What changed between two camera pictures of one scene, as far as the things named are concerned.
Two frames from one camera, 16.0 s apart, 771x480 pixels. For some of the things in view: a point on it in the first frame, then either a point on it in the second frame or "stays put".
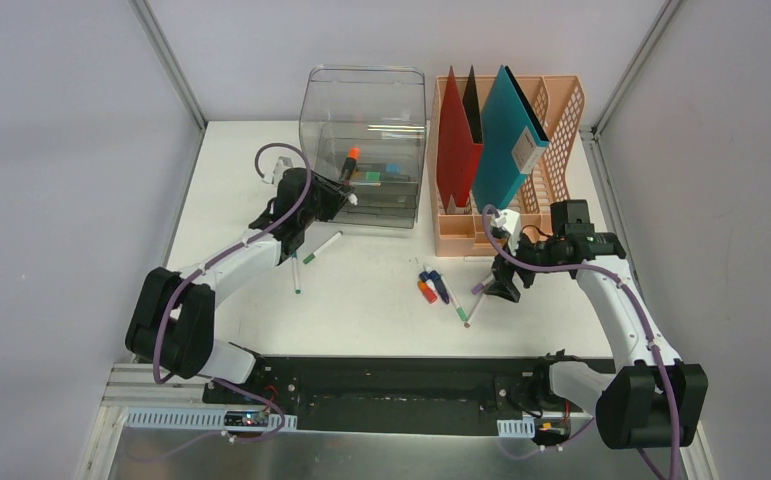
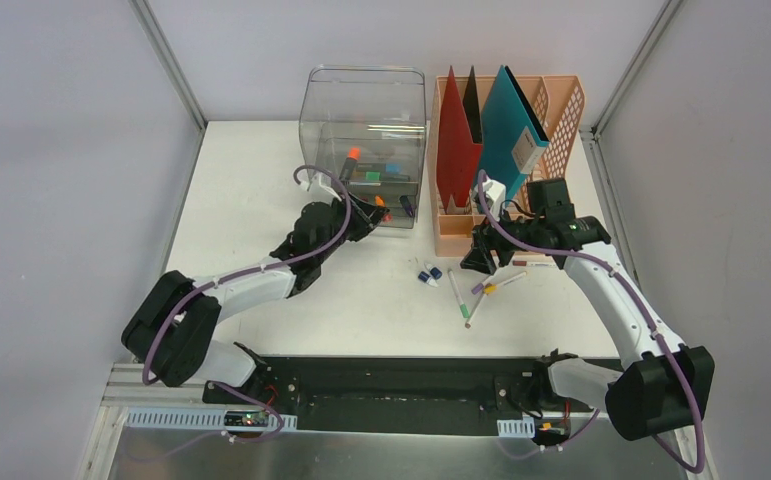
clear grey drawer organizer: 364,126 stays put
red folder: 458,156 stays put
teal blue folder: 513,142 stays put
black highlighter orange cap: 353,154 stays put
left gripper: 331,199 to 358,216
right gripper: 503,270 to 486,237
